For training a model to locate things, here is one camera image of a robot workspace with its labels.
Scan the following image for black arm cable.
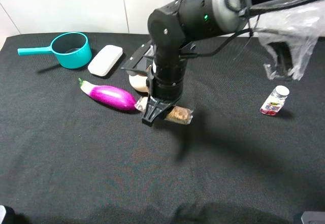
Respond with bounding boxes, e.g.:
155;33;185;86
181;28;257;58

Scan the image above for white rectangular box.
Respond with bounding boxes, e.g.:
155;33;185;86
88;45;123;77

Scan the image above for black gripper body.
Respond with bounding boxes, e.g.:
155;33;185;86
147;69;184;110

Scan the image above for snack bar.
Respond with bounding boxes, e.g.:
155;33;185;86
135;95;193;125

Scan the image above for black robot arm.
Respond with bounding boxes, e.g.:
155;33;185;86
142;0;320;126

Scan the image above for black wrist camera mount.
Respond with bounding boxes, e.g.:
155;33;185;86
121;40;154;77

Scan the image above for purple toy eggplant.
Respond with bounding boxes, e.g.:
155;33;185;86
78;78;137;111

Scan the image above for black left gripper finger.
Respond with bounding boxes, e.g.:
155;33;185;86
142;104;164;126

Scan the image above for teal saucepan with handle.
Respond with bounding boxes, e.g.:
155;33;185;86
17;32;92;69

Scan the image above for beige ceramic teapot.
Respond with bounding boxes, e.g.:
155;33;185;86
128;66;150;93

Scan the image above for black cloth table cover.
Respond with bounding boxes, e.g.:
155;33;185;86
1;33;324;223

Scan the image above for candy bottle with silver cap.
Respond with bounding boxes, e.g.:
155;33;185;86
260;85;289;116

